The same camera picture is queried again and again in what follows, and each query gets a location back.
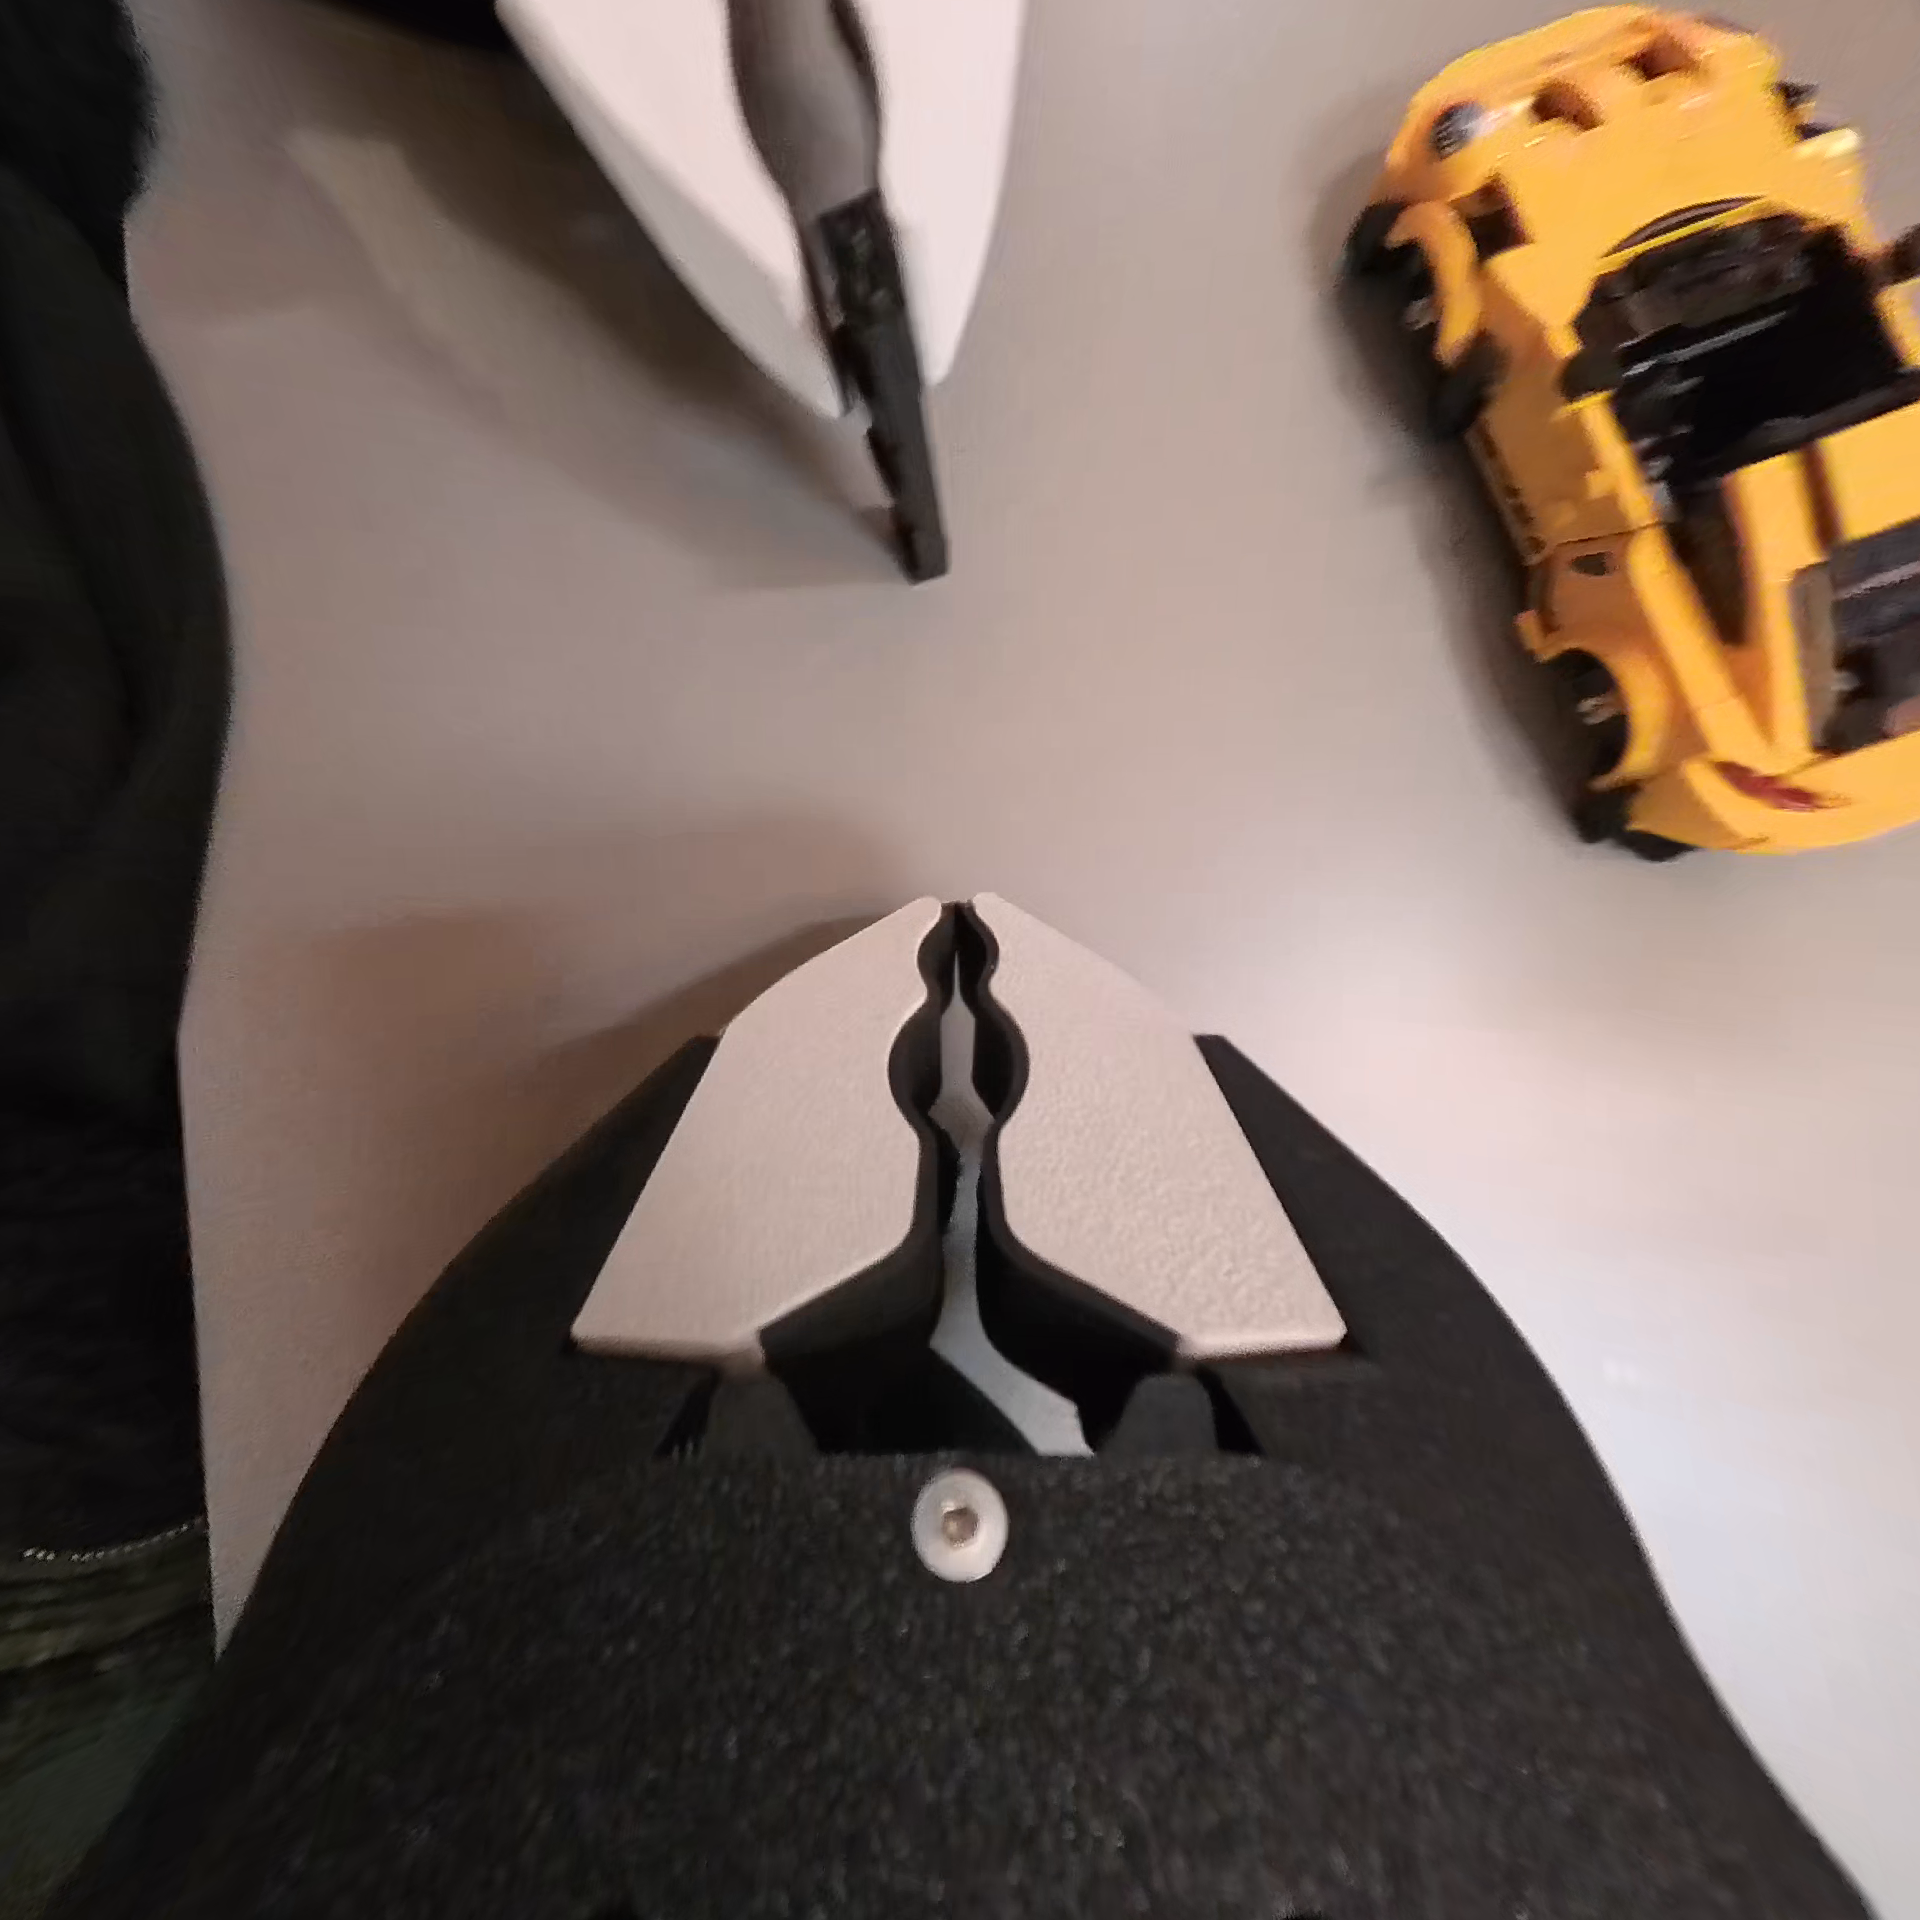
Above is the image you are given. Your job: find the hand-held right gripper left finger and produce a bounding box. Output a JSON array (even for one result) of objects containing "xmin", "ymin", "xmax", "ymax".
[{"xmin": 576, "ymin": 894, "xmax": 954, "ymax": 1452}]

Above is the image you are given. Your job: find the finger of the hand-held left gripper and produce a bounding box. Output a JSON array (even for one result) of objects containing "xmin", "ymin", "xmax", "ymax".
[
  {"xmin": 834, "ymin": 0, "xmax": 1034, "ymax": 387},
  {"xmin": 491, "ymin": 0, "xmax": 844, "ymax": 423}
]

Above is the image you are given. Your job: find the yellow lego car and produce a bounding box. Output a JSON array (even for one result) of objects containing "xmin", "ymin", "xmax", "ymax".
[{"xmin": 1335, "ymin": 4, "xmax": 1920, "ymax": 870}]

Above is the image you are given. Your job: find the black and yellow lego strip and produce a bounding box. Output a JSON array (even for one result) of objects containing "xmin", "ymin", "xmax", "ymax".
[{"xmin": 810, "ymin": 194, "xmax": 954, "ymax": 590}]

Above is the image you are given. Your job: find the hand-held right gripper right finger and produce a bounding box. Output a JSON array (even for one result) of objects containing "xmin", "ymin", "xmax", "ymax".
[{"xmin": 962, "ymin": 890, "xmax": 1351, "ymax": 1439}]

